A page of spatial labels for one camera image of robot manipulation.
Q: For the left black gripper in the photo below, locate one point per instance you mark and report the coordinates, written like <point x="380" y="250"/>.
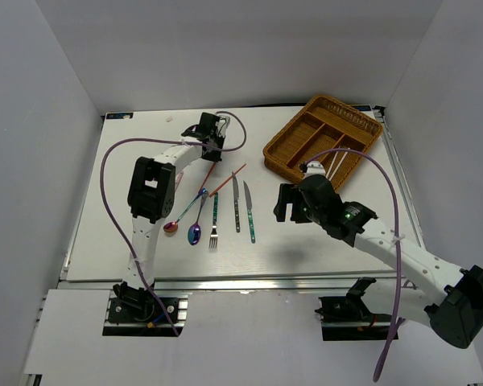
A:
<point x="216" y="158"/>

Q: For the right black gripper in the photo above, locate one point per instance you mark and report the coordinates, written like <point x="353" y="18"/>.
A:
<point x="286" y="196"/>

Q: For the orange chopstick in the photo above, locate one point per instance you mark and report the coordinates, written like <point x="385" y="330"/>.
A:
<point x="227" y="180"/>
<point x="211" y="168"/>

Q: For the green handled knife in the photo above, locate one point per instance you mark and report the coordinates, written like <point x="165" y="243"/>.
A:
<point x="249" y="207"/>

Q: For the brown handled knife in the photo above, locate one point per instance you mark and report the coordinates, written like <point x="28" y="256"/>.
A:
<point x="235" y="202"/>

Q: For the white chopstick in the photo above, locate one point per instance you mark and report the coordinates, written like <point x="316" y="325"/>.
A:
<point x="343" y="152"/>
<point x="332" y="166"/>

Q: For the green handled fork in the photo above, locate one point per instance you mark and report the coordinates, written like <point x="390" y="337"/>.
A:
<point x="213" y="239"/>

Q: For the ornate iridescent spoon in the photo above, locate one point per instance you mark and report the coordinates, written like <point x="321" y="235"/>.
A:
<point x="194" y="231"/>

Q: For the pink handled fork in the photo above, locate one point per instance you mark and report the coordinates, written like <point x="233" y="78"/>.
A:
<point x="178" y="178"/>

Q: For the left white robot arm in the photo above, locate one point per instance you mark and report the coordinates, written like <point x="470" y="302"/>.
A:
<point x="151" y="194"/>

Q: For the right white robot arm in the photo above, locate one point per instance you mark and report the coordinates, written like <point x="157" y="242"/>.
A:
<point x="446" y="297"/>

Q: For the woven wicker cutlery tray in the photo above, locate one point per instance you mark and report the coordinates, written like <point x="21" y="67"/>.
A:
<point x="322" y="124"/>

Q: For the plain iridescent spoon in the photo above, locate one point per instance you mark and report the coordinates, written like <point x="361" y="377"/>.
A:
<point x="172" y="226"/>

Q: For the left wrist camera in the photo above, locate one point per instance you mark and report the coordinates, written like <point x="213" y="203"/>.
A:
<point x="222" y="126"/>

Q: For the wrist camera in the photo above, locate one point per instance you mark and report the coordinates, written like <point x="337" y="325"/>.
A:
<point x="222" y="126"/>
<point x="312" y="168"/>

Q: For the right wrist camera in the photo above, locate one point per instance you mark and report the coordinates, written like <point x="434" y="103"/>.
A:
<point x="312" y="168"/>

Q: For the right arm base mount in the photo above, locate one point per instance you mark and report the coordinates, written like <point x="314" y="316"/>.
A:
<point x="348" y="319"/>

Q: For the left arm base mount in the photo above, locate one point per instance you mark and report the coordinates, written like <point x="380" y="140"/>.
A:
<point x="135" y="313"/>

